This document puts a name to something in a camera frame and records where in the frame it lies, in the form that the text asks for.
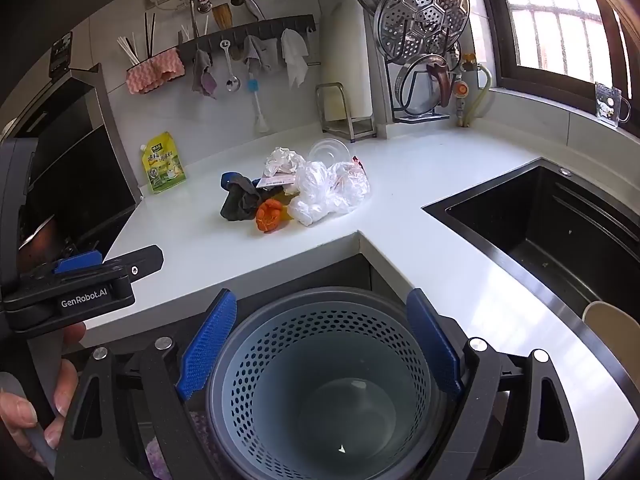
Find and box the black kitchen sink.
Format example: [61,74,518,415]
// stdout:
[422,157,640,321]

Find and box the person's left hand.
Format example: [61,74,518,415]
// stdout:
[0,322,88,466]

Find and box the white cutting board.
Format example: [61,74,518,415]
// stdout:
[320,0,377,133]

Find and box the dark grey cloth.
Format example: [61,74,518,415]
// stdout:
[220,175,266,222]

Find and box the black lid rack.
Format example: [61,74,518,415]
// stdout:
[385,52,451,125]

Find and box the clear plastic lid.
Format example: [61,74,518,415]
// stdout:
[308,138,351,166]

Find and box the grey hanging cloth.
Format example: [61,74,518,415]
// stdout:
[243,35,278,73]

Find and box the beige plastic object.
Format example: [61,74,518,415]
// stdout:
[582,301,640,361]

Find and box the grey base cabinet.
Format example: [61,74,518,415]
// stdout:
[80,252,406,361]

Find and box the yellow-green seasoning pouch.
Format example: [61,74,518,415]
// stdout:
[141,131,188,195]

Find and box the yellow-green gas hose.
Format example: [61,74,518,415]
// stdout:
[465,67,493,126]

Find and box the steel steamer plate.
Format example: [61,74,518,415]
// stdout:
[374,0,471,66]

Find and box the brown framed window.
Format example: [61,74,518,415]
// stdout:
[472,0,640,111]

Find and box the clear printed mug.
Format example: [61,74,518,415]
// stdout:
[595,82,632,123]

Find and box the pot lid with brown handle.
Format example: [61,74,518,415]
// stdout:
[395,52,453,113]

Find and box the steel cutting board stand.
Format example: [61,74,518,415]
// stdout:
[315,82,378,140]

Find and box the white paper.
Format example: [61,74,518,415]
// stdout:
[264,147,306,178]

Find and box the grey perforated wastebasket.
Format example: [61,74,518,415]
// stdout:
[205,287,451,480]

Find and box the black stove unit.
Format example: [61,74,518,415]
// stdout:
[10,62,140,263]

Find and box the brown pot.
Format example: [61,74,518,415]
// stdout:
[19,214,58,263]

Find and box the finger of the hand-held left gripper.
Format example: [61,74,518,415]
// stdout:
[100,245,164,281]
[54,250,104,275]

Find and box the black wall box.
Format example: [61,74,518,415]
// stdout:
[49,31,74,77]

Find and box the white hanging cloth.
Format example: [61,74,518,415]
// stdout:
[280,28,310,88]

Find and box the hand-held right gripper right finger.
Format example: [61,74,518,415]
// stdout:
[406,289,586,480]

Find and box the grey and purple rag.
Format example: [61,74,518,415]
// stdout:
[192,49,218,98]

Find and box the orange plastic scrap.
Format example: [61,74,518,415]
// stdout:
[255,199,291,233]

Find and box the gas pipe valve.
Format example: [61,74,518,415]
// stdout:
[452,52,476,128]

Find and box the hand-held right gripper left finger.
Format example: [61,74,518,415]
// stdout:
[52,289,238,480]

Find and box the blue and white bottle brush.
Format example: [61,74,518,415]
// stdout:
[245,77,271,133]

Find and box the white plastic bag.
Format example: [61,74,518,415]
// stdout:
[287,161,351,226]

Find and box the dark grey hook rack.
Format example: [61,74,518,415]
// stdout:
[177,14,317,58]

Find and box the pink sponge cloth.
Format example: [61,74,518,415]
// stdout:
[125,49,185,95]

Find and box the steel ladle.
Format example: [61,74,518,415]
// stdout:
[220,40,242,92]

